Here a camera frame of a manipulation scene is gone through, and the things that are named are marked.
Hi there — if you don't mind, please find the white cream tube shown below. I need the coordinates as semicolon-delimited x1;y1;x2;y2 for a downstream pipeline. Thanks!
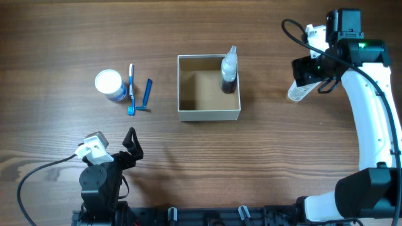
286;80;320;103

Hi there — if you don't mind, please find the dark blue spray bottle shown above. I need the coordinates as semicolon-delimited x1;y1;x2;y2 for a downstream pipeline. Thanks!
220;45;237;94

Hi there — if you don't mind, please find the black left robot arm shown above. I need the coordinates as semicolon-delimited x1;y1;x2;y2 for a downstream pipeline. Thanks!
72;127;144;225

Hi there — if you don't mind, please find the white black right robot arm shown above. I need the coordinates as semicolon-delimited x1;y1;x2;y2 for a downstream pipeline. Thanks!
283;8;401;225

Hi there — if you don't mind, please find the blue white toothbrush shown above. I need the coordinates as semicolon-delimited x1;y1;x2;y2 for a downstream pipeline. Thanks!
128;63;136;116

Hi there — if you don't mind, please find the blue disposable razor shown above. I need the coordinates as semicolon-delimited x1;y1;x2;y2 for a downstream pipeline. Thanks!
135;78;153;111

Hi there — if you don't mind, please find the white open cardboard box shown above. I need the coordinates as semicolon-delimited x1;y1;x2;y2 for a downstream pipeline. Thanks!
177;54;241;122

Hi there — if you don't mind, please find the black right camera cable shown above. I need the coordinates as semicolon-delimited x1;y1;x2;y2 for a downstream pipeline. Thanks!
281;18;402;226

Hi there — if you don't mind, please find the black camera cable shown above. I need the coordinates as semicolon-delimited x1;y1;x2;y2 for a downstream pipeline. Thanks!
16;153;83;226
281;18;402;226

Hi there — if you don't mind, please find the black left camera cable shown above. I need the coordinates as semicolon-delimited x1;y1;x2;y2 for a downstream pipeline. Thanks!
16;153;83;226

